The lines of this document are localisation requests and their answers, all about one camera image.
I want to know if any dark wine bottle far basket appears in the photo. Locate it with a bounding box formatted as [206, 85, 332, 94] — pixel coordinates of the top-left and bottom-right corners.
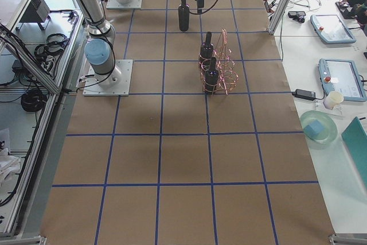
[198, 32, 213, 71]

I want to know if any lower teach pendant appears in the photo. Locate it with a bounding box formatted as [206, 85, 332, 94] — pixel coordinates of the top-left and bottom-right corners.
[318, 59, 366, 102]

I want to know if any grey electronics box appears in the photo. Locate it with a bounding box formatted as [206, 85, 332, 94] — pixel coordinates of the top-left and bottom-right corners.
[16, 0, 50, 30]

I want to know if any black coiled cable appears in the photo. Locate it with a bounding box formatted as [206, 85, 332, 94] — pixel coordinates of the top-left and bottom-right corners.
[20, 87, 46, 113]

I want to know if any black power adapter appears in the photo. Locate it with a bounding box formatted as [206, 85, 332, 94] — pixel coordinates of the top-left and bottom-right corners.
[292, 89, 316, 101]

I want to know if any teal board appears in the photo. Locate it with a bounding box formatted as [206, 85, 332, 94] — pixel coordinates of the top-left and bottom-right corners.
[341, 117, 366, 186]

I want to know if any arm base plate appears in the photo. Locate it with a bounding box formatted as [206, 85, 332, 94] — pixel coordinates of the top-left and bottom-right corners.
[83, 60, 133, 96]
[106, 0, 142, 10]

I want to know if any green glass plate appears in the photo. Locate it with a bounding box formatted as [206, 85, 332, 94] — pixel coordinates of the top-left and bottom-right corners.
[300, 110, 338, 144]

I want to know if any dark wine bottle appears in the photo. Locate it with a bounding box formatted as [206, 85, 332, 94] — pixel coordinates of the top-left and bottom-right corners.
[178, 0, 190, 32]
[204, 57, 219, 94]

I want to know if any white paper cup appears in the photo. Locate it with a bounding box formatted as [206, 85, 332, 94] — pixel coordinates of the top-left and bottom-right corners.
[323, 91, 344, 110]

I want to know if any copper wire wine basket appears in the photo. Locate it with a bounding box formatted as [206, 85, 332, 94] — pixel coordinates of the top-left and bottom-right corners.
[198, 29, 239, 95]

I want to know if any black controller device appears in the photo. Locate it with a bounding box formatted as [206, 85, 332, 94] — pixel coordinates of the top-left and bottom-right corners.
[287, 11, 306, 23]

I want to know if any blue foam block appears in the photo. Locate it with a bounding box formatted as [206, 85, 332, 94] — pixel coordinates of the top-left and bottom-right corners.
[303, 119, 325, 139]

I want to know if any upper teach pendant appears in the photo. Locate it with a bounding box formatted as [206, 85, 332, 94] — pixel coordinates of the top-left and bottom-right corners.
[310, 14, 356, 44]

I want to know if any teach pendant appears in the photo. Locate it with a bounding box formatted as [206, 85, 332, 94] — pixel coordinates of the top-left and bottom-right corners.
[310, 14, 356, 44]
[318, 59, 366, 102]

